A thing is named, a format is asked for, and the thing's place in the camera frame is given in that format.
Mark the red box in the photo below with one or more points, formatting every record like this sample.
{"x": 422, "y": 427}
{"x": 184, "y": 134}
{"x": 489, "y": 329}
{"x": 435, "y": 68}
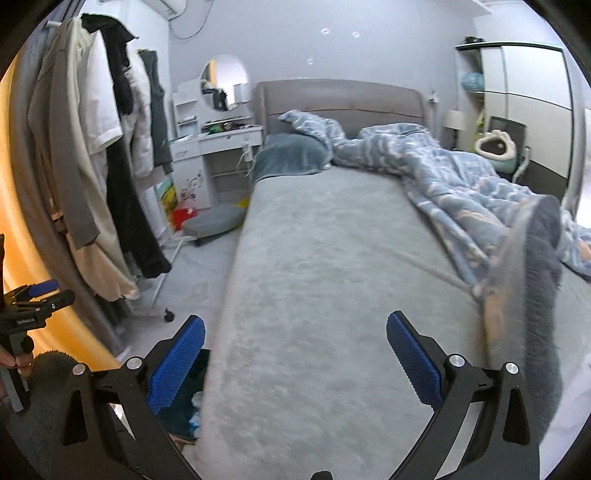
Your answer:
{"x": 184, "y": 217}

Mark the yellow green toy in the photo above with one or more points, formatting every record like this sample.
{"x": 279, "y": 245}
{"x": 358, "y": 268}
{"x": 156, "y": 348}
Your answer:
{"x": 480, "y": 122}

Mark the white clothes rack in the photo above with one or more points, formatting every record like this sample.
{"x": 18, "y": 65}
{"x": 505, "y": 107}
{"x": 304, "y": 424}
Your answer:
{"x": 154, "y": 295}

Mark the white power strip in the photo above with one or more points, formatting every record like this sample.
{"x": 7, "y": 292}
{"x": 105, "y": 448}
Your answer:
{"x": 244, "y": 150}

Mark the white dressing table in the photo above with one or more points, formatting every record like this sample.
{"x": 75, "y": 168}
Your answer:
{"x": 217, "y": 143}

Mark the white green cat bed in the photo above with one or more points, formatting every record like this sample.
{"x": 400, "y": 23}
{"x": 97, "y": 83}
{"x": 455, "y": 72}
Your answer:
{"x": 501, "y": 154}

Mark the white bedside lamp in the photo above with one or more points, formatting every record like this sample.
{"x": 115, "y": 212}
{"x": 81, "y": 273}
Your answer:
{"x": 455, "y": 121}

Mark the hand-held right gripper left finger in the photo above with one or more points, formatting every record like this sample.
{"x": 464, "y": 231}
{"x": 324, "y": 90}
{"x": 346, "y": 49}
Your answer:
{"x": 178, "y": 364}

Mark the white puffer jacket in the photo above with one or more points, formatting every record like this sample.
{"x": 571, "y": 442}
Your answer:
{"x": 141, "y": 134}

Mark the grey bed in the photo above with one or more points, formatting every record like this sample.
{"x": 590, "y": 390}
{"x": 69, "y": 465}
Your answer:
{"x": 323, "y": 286}

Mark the yellow curtain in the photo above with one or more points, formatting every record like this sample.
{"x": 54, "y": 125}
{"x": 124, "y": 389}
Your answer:
{"x": 18, "y": 221}

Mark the person's left hand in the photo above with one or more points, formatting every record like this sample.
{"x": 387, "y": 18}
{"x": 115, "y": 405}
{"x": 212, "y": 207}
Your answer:
{"x": 25, "y": 368}

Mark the white shirt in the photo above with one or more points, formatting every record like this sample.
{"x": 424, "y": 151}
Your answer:
{"x": 104, "y": 101}

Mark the round mirror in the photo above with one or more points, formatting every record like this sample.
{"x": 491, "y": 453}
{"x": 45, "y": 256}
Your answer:
{"x": 228, "y": 74}

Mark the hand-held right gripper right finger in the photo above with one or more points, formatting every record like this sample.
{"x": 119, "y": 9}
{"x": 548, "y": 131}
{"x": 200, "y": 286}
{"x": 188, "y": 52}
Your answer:
{"x": 415, "y": 364}

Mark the black chair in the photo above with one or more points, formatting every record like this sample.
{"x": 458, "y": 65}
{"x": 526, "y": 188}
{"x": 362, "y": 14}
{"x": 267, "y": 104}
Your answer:
{"x": 517, "y": 131}

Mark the black garment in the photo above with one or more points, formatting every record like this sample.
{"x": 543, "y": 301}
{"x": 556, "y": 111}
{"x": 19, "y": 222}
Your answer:
{"x": 134, "y": 221}

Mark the blue patterned blanket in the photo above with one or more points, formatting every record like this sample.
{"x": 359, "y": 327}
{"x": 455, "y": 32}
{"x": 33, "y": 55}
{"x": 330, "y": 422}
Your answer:
{"x": 443, "y": 184}

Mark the grey-blue pillow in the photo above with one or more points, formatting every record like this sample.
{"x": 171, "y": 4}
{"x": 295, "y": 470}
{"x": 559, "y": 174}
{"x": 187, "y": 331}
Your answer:
{"x": 286, "y": 154}

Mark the white wall charger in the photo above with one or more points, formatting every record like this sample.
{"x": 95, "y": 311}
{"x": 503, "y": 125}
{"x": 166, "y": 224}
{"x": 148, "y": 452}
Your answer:
{"x": 433, "y": 97}

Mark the silver table lamp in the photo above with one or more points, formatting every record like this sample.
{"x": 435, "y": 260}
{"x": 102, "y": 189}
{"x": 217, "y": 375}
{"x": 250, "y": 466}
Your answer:
{"x": 241, "y": 92}

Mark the yellow green bag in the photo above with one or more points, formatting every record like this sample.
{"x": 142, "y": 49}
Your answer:
{"x": 167, "y": 196}

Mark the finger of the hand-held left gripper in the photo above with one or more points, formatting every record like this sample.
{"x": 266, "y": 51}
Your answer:
{"x": 44, "y": 287}
{"x": 57, "y": 301}

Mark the dark grey knit vest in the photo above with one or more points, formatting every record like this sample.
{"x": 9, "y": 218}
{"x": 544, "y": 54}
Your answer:
{"x": 159, "y": 120}

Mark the beige coat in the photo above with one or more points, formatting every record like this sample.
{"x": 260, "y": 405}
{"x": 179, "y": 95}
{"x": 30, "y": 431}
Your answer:
{"x": 83, "y": 207}

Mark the white wardrobe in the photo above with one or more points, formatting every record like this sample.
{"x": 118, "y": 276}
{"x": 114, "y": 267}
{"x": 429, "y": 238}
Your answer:
{"x": 531, "y": 92}

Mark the grey cushioned stool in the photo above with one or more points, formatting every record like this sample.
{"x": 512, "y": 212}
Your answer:
{"x": 212, "y": 221}

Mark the dark green trash bin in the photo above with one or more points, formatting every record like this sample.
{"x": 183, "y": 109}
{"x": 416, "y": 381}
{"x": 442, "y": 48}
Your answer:
{"x": 184, "y": 392}

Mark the white air conditioner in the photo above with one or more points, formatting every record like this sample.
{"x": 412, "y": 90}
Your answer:
{"x": 164, "y": 4}

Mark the light blue plush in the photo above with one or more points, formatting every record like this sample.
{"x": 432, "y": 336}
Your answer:
{"x": 472, "y": 82}

